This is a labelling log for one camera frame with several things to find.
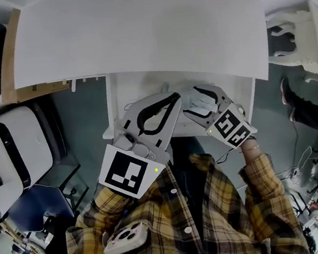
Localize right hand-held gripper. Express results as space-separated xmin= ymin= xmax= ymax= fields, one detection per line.
xmin=180 ymin=78 xmax=260 ymax=156

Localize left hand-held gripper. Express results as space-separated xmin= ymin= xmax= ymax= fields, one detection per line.
xmin=88 ymin=90 xmax=196 ymax=205

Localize person's right forearm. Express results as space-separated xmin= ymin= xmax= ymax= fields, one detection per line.
xmin=234 ymin=132 xmax=286 ymax=203

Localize person's left forearm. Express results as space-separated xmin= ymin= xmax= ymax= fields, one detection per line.
xmin=92 ymin=180 xmax=143 ymax=219

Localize yellow plaid shirt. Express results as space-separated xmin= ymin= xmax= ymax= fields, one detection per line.
xmin=48 ymin=140 xmax=310 ymax=254

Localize white ornate chair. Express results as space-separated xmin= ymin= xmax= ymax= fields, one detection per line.
xmin=260 ymin=0 xmax=318 ymax=81

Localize white smartphone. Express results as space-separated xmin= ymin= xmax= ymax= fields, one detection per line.
xmin=99 ymin=219 xmax=152 ymax=254

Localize blue chair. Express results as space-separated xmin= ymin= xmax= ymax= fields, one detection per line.
xmin=3 ymin=180 xmax=78 ymax=237

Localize wooden side panel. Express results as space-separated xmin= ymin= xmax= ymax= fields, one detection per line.
xmin=0 ymin=2 xmax=74 ymax=106

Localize thin metal bracelet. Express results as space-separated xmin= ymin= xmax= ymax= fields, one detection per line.
xmin=240 ymin=143 xmax=261 ymax=154

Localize black frame glass table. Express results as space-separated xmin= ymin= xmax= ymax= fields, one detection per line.
xmin=35 ymin=161 xmax=93 ymax=222

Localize white cable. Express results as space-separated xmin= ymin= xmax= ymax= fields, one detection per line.
xmin=271 ymin=116 xmax=318 ymax=187

